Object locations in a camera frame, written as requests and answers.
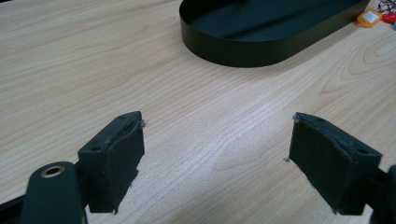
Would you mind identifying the red key tag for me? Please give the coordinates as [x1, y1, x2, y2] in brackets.
[381, 11, 396, 25]

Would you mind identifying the black oval tray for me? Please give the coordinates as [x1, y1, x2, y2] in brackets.
[178, 0, 372, 68]

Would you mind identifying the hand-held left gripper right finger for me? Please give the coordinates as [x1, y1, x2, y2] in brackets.
[289, 112, 383, 217]

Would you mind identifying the metal key ring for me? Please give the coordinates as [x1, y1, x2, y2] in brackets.
[375, 0, 396, 14]

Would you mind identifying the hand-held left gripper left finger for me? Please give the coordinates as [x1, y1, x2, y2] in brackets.
[77, 110, 147, 216]

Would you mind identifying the orange key tag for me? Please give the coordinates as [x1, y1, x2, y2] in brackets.
[356, 7, 383, 29]

